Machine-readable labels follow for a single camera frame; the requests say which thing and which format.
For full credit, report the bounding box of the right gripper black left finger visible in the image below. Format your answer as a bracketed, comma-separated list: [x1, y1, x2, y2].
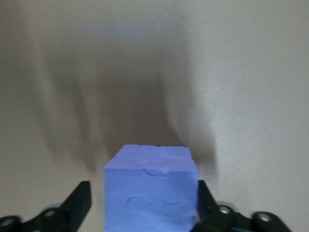
[0, 181, 93, 232]

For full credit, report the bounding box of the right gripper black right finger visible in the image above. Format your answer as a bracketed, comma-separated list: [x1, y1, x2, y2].
[193, 180, 290, 232]

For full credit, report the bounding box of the purple foam cube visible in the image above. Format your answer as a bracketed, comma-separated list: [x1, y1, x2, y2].
[103, 144, 199, 232]

